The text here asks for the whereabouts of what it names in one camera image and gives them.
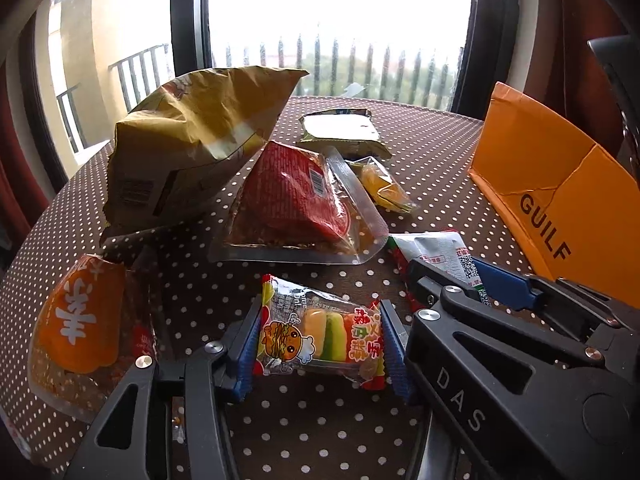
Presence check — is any burger gummy candy packet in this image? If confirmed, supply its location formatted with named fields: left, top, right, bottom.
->
left=254, top=274, right=386, bottom=391

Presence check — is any orange clear spicy snack pouch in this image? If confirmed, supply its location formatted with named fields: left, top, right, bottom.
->
left=27, top=255, right=157, bottom=422

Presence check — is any red clear spicy snack pouch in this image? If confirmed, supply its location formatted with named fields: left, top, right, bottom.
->
left=209, top=141, right=388, bottom=266

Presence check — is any green noodle snack packet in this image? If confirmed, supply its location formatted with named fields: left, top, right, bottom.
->
left=296, top=108, right=393, bottom=160

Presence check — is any yellow honey butter chip bag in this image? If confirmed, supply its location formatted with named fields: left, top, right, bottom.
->
left=103, top=66, right=308, bottom=236

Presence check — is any white red sachet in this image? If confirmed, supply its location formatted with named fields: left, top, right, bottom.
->
left=387, top=231, right=490, bottom=313

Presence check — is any brown polka dot tablecloth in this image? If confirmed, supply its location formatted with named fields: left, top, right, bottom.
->
left=0, top=94, right=566, bottom=480

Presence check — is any orange cardboard box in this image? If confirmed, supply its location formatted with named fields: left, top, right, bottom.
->
left=469, top=82, right=639, bottom=307

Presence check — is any small yellow candy packet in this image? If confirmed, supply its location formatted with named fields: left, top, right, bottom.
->
left=348, top=156, right=416, bottom=214

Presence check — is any black balcony railing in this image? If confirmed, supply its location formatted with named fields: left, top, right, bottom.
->
left=55, top=37, right=464, bottom=154

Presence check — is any dark red curtain right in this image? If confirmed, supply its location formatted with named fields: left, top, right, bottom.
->
left=506, top=0, right=626, bottom=157

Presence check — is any dark red curtain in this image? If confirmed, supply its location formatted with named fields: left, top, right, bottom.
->
left=506, top=0, right=626, bottom=157
left=1, top=41, right=54, bottom=256

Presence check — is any dark red curtain left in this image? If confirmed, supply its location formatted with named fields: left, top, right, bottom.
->
left=1, top=41, right=54, bottom=256

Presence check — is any black window frame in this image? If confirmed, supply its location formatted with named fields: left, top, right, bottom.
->
left=170, top=0, right=520, bottom=118

